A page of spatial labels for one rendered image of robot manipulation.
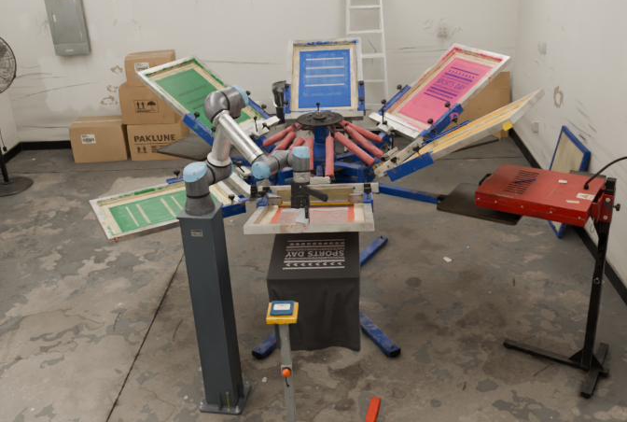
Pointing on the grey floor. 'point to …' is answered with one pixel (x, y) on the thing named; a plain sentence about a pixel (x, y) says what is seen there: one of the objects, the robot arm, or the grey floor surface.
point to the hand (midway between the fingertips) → (308, 225)
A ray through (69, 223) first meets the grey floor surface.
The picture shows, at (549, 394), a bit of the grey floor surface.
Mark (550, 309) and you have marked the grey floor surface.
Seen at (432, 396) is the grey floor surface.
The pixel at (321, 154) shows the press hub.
